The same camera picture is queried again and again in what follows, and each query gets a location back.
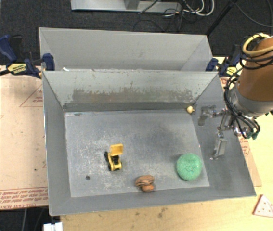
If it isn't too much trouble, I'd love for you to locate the green round sponge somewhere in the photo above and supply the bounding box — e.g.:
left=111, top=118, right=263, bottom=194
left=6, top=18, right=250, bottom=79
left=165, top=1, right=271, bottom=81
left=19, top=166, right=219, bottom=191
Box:
left=176, top=153, right=203, bottom=181

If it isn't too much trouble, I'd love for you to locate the brown toy mushroom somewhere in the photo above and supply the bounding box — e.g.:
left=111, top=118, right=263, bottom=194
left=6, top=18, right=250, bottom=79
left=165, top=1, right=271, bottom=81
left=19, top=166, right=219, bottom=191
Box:
left=135, top=175, right=156, bottom=193

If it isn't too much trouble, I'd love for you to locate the yellow toy loader truck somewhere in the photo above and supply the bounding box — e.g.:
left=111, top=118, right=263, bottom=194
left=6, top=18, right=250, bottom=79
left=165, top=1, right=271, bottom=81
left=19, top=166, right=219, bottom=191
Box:
left=104, top=143, right=125, bottom=172

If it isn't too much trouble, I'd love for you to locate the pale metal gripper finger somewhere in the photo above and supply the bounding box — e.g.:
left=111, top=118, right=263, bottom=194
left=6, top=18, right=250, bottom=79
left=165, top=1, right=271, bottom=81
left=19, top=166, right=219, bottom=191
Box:
left=197, top=105, right=218, bottom=127
left=210, top=130, right=229, bottom=160

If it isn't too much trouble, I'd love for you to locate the brown cardboard board red print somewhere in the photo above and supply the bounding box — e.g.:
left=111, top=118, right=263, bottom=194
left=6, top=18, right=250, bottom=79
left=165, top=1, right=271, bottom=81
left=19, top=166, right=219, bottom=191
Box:
left=0, top=65, right=262, bottom=211

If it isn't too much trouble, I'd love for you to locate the grey metal bin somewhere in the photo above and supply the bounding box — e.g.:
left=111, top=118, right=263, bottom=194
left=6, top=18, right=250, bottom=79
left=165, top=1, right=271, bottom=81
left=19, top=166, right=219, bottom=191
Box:
left=39, top=27, right=257, bottom=217

